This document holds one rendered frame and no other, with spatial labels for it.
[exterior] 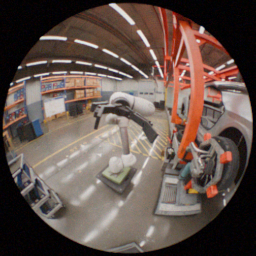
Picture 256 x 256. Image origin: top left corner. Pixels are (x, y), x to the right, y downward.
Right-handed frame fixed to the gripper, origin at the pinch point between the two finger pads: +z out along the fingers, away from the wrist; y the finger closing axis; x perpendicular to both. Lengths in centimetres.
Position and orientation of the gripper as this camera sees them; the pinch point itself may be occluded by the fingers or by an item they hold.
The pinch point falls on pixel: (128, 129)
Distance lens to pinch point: 17.3
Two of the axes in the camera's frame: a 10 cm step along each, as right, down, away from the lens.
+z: 1.7, 5.0, -8.5
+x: 4.0, -8.2, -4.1
